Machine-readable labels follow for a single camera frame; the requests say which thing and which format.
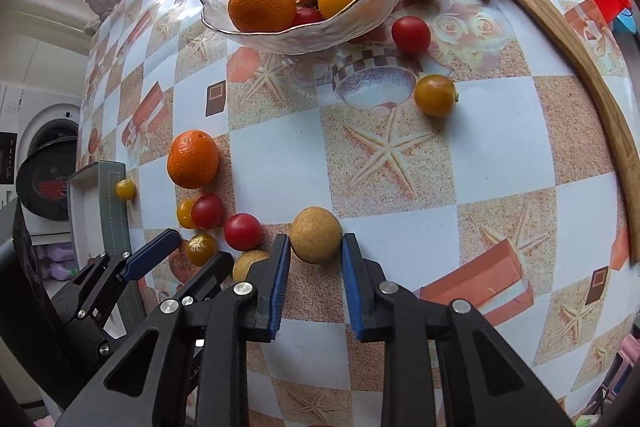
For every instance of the white washing machine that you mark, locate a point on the white washing machine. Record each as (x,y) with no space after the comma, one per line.
(45,127)

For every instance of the curved wooden rail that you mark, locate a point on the curved wooden rail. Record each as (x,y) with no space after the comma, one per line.
(590,72)

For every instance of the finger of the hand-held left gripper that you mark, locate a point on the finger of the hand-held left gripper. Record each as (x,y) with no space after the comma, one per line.
(210,272)
(150,253)

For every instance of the grey open box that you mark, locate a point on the grey open box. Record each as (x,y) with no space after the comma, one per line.
(112,217)

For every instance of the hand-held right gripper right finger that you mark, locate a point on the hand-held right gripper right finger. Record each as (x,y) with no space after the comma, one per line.
(352,292)

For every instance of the large orange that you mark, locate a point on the large orange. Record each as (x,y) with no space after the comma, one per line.
(260,4)

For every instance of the blue plastic container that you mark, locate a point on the blue plastic container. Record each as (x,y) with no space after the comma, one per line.
(626,23)

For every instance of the tan round fruit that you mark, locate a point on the tan round fruit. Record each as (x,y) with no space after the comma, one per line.
(316,234)
(249,262)

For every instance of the red cherry tomato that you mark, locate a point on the red cherry tomato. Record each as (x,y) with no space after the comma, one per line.
(243,232)
(208,211)
(306,16)
(411,34)

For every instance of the purple plastic item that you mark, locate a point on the purple plastic item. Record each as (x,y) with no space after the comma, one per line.
(57,264)

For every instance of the yellow cherry tomato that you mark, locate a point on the yellow cherry tomato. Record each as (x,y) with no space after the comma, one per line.
(125,189)
(184,213)

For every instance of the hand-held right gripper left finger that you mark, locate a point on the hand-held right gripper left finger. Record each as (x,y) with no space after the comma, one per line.
(280,287)

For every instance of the orange-yellow cherry tomato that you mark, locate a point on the orange-yellow cherry tomato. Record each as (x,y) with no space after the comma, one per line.
(201,249)
(435,95)

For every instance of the checked starfish tablecloth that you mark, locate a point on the checked starfish tablecloth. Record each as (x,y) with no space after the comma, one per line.
(500,147)

